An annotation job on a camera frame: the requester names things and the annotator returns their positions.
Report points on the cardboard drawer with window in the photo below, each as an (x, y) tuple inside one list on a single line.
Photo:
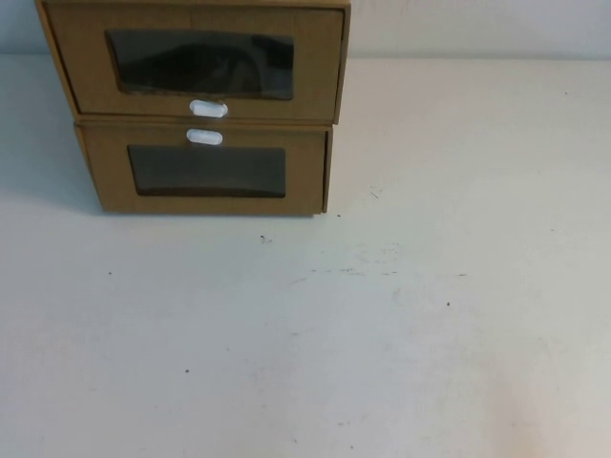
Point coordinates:
[(76, 71), (110, 191)]

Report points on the upper cardboard box shell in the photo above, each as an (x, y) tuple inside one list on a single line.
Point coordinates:
[(347, 47)]

